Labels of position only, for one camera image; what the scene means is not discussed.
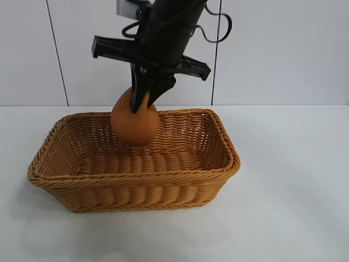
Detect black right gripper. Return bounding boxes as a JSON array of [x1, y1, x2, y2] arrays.
[[92, 21, 212, 114]]

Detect black cable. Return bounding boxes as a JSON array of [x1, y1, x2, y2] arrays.
[[195, 0, 234, 44], [121, 21, 142, 38]]

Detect orange fruit with knobbed top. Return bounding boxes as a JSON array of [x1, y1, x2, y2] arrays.
[[110, 88, 159, 145]]

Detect brown woven wicker basket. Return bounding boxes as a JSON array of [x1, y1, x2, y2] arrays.
[[26, 108, 242, 213]]

